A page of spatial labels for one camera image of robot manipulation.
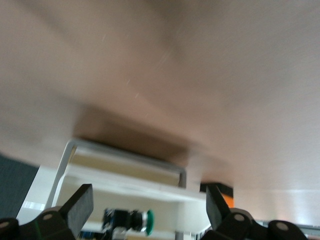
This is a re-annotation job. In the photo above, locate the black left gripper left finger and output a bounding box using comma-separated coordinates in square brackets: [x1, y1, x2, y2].
[0, 183, 95, 240]

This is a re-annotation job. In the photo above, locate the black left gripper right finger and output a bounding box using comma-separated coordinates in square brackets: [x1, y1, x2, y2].
[202, 183, 308, 240]

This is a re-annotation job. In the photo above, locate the green mushroom push button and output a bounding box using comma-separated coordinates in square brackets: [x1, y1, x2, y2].
[102, 208, 156, 237]

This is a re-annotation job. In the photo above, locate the white drawer cabinet shell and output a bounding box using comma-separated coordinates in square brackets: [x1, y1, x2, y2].
[16, 138, 211, 240]

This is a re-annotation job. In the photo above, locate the orange box with hole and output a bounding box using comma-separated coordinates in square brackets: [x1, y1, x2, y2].
[199, 182, 235, 209]

